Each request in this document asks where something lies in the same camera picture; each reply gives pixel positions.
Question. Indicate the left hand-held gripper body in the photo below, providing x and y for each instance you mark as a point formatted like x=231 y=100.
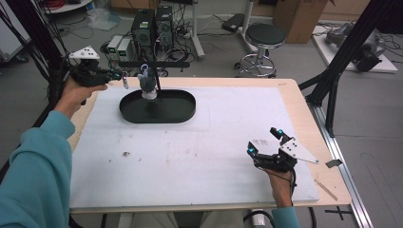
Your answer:
x=90 y=76

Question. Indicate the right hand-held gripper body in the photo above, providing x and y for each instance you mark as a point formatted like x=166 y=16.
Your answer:
x=274 y=163

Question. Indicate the black-haired plush doll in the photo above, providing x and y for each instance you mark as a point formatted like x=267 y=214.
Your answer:
x=147 y=84

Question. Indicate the black stand with tray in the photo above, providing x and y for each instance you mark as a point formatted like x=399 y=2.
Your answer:
x=171 y=110

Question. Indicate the person's right hand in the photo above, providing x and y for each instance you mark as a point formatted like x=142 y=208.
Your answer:
x=282 y=188

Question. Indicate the person's left hand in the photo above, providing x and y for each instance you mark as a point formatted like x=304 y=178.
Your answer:
x=74 y=98

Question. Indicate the white power supply box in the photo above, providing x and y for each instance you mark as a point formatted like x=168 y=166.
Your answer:
x=114 y=44
x=124 y=49

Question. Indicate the large black computer tower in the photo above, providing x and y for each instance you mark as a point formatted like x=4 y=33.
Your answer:
x=143 y=30

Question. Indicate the clear plastic bag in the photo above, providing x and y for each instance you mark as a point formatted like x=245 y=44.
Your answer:
x=103 y=19

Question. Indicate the white foam mat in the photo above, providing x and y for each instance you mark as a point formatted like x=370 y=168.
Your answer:
x=196 y=164

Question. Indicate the white plug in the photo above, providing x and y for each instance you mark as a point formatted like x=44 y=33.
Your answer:
x=259 y=219

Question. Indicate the thin wooden stick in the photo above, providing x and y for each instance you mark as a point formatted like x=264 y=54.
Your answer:
x=326 y=190

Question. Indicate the black tape piece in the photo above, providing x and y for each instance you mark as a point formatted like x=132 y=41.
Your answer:
x=333 y=163

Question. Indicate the slim black computer tower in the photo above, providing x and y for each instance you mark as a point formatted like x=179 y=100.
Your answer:
x=164 y=27

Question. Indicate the white round table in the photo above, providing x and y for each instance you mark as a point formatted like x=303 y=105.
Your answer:
x=68 y=6

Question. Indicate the black tape cross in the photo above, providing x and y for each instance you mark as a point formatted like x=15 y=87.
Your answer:
x=339 y=212

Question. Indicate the white desk leg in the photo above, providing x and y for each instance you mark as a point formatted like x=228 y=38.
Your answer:
x=197 y=34
x=246 y=28

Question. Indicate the white floor board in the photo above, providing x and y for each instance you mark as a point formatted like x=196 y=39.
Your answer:
x=332 y=57

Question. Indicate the black round stool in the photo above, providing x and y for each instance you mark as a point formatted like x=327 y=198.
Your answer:
x=265 y=35

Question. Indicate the brown cardboard box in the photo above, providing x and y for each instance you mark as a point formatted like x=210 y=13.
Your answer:
x=297 y=20

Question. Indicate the flat black floor box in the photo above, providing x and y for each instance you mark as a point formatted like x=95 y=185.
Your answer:
x=233 y=22

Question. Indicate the grey and black device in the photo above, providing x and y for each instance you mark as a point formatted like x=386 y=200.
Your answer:
x=367 y=52

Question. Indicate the black metal frame post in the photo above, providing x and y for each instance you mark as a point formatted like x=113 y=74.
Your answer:
x=38 y=41
x=342 y=57

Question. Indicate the aluminium rail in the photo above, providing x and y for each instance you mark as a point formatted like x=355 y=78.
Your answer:
x=348 y=177

